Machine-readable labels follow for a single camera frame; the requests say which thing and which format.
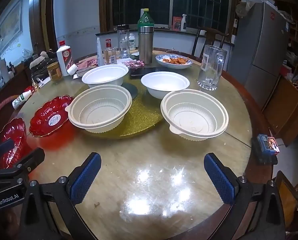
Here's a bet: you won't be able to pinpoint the wood framed mirror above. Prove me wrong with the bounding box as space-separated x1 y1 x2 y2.
0 0 49 98

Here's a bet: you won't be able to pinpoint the red and yellow hula hoop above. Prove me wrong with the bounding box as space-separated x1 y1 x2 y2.
0 95 19 148

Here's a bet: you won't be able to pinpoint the white insulated jug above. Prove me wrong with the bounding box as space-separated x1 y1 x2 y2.
0 57 9 82

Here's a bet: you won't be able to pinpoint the pink wrapped candies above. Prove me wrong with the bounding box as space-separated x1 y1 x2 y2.
120 59 145 68

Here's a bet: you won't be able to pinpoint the beige plastic bowl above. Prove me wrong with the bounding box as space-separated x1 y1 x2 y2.
65 84 132 133
160 89 229 142

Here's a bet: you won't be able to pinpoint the orange food slices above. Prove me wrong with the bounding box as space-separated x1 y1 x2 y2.
163 57 189 65

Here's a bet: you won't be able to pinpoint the silver turntable disc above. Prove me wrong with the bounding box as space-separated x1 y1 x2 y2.
122 82 139 100

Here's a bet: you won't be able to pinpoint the brown spread jar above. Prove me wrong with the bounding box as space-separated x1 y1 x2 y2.
47 61 62 81

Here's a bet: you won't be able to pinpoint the glass beer mug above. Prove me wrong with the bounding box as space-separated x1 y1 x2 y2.
197 44 227 91

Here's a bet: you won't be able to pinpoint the wooden chair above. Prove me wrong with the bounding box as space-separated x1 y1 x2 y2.
191 26 229 58
274 170 298 230

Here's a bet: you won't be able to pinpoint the small white cup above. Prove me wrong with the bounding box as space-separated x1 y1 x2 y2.
67 64 79 76

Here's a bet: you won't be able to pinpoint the steel thermos flask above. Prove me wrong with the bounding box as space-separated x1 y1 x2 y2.
138 26 154 64

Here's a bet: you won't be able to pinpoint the blue patterned white plate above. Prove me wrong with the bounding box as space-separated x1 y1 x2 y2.
156 54 193 69

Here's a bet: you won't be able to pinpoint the white liquor bottle red cap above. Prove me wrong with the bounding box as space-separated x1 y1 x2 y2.
56 41 73 77

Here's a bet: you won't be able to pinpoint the wooden shelf unit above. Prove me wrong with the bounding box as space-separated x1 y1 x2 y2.
261 0 298 147

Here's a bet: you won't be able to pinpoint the green plastic bottle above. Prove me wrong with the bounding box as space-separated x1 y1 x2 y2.
137 8 154 28

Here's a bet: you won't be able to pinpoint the red scalloped plate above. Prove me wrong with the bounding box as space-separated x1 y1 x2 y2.
0 117 33 170
29 95 74 138

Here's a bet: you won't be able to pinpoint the grey refrigerator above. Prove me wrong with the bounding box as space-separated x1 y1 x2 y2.
226 1 293 109

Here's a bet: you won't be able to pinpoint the blue card box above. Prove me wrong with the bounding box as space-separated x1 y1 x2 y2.
256 134 281 155

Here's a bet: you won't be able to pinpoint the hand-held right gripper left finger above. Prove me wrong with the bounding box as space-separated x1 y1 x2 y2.
19 152 102 240

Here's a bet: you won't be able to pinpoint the clear bottle with black lid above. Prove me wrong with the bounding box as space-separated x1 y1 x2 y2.
117 24 130 59

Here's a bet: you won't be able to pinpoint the small glass bottle red cap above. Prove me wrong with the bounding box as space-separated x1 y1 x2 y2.
104 39 117 65

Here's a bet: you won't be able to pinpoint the dark barred window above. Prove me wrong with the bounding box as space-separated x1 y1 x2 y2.
99 0 242 34

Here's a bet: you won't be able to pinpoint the white spray bottle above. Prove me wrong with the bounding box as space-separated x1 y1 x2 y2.
180 14 188 32

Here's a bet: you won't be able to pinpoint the pink meat slices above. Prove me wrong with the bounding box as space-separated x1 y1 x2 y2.
77 57 99 68

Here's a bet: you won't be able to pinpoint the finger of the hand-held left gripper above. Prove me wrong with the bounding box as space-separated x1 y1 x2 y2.
0 139 15 162
15 147 45 178

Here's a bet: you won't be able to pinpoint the white squeeze tube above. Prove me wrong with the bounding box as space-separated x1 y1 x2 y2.
96 37 105 66

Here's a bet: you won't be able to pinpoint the white plastic bowl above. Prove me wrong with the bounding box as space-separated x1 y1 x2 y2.
140 71 191 100
81 64 129 88

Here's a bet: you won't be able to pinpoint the black fur-lined shoe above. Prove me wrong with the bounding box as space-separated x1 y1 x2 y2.
29 51 59 73

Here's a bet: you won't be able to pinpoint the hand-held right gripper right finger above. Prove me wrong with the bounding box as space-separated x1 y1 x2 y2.
203 152 287 240

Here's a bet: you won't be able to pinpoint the gold glitter turntable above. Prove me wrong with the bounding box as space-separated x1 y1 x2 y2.
89 80 169 139

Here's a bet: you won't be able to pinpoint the black phone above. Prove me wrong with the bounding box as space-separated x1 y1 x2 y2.
129 66 162 80

